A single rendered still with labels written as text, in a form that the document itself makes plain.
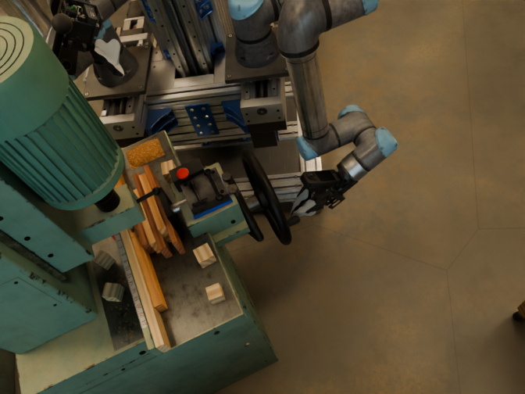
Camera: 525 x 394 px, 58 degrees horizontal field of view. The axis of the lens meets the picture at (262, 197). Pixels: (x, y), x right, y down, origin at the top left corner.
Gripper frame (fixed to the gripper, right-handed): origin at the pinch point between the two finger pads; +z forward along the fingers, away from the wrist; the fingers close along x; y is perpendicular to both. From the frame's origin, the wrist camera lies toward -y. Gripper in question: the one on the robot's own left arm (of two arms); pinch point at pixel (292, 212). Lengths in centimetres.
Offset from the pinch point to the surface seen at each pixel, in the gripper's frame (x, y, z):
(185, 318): -24.9, -35.3, 20.8
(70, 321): -11, -45, 47
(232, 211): -6.7, -29.3, 1.8
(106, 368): -22, -35, 51
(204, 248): -12.6, -33.5, 10.4
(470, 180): 16, 103, -41
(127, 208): -3, -51, 13
